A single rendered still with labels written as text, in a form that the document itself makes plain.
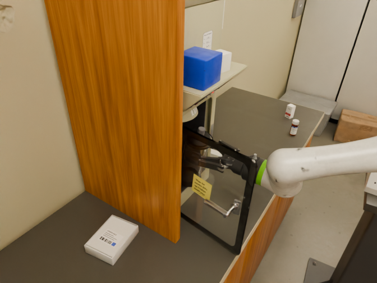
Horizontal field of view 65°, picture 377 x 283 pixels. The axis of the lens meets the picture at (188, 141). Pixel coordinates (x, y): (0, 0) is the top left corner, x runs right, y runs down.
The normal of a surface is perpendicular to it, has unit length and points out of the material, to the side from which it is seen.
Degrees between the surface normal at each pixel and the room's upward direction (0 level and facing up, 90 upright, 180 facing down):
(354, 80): 90
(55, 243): 0
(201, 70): 90
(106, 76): 90
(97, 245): 0
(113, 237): 0
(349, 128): 88
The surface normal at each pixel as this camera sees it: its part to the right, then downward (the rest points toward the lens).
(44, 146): 0.83, 0.32
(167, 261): 0.03, -0.83
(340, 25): -0.55, 0.45
